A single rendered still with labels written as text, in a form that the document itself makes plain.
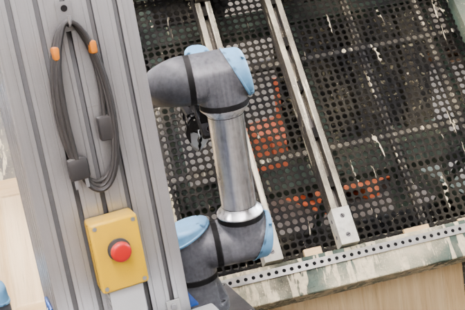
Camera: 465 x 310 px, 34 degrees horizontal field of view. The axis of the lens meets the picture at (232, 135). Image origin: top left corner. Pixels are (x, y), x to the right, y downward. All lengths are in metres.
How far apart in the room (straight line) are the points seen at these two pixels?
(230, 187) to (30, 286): 0.93
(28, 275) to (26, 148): 1.20
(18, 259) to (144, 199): 1.17
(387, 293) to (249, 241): 1.10
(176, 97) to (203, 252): 0.39
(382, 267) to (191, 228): 0.89
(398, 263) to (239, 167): 0.93
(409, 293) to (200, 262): 1.22
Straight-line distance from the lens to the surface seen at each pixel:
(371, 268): 2.54
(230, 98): 1.72
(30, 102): 1.38
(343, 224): 2.54
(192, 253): 1.85
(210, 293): 1.90
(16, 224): 2.59
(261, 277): 2.47
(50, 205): 1.42
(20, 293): 2.53
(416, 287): 2.91
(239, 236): 1.85
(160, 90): 1.72
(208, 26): 2.84
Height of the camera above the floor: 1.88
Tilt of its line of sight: 13 degrees down
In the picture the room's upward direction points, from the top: 9 degrees counter-clockwise
